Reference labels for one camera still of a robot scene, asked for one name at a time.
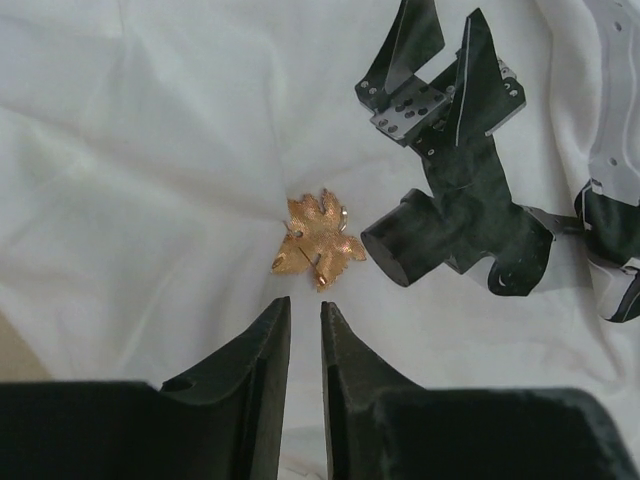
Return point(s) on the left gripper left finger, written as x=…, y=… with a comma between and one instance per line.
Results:
x=223, y=417

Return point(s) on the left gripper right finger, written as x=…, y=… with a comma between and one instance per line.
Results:
x=375, y=418

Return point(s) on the white printed t-shirt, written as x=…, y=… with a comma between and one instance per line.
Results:
x=148, y=152

